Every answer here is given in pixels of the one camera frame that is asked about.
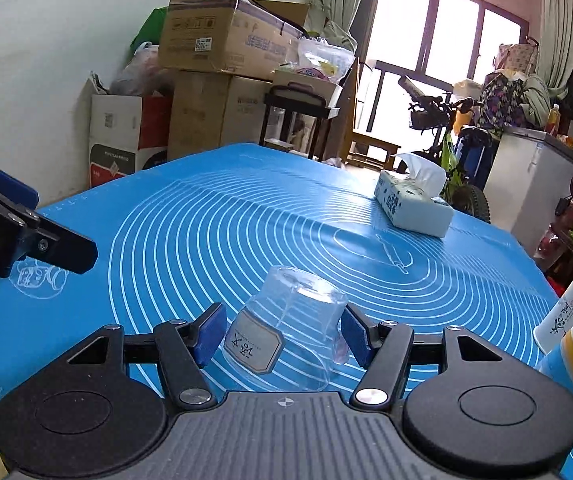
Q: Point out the wooden bench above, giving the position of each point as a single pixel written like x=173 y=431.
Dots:
x=374 y=147

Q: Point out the patterned purple bag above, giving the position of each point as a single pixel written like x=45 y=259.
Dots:
x=503 y=97

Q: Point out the white paper cup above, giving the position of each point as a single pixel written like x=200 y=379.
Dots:
x=568 y=312

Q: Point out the blue silicone baking mat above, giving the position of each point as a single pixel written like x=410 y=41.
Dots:
x=226 y=220

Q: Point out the white tissue box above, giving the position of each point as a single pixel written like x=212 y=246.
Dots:
x=411 y=205

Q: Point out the black metal stand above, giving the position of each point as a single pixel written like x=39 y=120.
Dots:
x=294 y=97

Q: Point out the dark framed window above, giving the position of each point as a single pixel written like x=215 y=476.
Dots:
x=426 y=35

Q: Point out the white and red cardboard box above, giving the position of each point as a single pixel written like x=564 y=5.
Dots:
x=126 y=135

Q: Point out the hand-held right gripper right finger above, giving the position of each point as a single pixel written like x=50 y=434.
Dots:
x=355 y=336

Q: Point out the pink plastic bag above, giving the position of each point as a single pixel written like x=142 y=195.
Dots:
x=139 y=72

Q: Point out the orange drink bottle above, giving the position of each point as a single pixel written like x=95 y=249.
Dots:
x=553 y=120

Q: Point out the clear plastic cup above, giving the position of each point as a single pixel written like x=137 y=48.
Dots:
x=291 y=332

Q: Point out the clear plastic bag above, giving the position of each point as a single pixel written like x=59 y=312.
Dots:
x=324 y=57

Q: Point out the open brown cardboard box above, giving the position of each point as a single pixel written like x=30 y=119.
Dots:
x=216 y=35

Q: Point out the green bag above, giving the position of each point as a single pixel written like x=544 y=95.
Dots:
x=149 y=30

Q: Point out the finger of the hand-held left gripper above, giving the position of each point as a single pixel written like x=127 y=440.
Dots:
x=9 y=187
x=61 y=247

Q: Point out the large brown cardboard box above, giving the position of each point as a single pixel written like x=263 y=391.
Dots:
x=216 y=110

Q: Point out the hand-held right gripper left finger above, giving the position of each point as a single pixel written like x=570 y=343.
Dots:
x=210 y=335

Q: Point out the green bicycle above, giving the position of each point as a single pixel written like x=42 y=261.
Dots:
x=454 y=160

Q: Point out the white chest freezer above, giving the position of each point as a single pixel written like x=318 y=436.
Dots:
x=531 y=180

